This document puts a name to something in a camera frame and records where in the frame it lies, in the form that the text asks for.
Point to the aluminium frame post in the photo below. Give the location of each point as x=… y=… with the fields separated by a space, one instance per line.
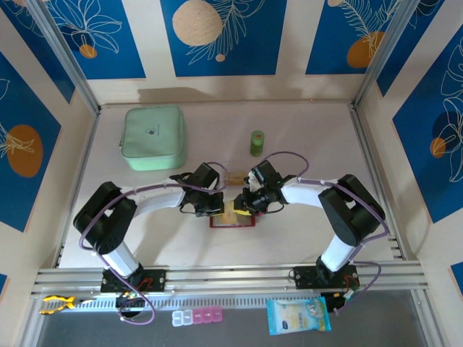
x=383 y=47
x=61 y=54

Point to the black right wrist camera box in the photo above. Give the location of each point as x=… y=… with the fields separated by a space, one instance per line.
x=266 y=170

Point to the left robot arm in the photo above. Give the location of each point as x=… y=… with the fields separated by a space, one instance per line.
x=105 y=217

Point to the orange credit card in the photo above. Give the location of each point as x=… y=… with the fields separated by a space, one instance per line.
x=237 y=179

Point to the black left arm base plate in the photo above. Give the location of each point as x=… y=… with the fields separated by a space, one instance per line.
x=159 y=280

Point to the yellow black pliers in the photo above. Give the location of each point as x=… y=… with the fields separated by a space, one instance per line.
x=58 y=301

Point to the green cylindrical bottle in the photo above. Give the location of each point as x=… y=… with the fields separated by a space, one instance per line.
x=257 y=144

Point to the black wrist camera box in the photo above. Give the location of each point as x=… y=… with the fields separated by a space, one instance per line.
x=266 y=170
x=205 y=175

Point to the white pink pill organizer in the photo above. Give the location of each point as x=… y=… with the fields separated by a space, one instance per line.
x=197 y=317

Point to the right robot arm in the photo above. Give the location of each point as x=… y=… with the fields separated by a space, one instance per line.
x=347 y=213

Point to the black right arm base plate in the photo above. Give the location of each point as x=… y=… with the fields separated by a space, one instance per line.
x=304 y=278

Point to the aluminium side rail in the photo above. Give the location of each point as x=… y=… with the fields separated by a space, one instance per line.
x=376 y=173

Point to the mint green zipper pouch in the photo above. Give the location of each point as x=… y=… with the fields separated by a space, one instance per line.
x=152 y=137

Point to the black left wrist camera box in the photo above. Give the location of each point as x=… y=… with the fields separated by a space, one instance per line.
x=205 y=175

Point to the grey metal shelf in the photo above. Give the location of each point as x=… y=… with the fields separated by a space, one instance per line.
x=235 y=336

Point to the red leather card holder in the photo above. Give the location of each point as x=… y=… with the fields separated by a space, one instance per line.
x=247 y=221

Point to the blue white wipes packet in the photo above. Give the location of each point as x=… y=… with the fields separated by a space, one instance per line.
x=298 y=316

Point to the aluminium front rail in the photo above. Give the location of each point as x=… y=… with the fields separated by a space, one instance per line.
x=231 y=278

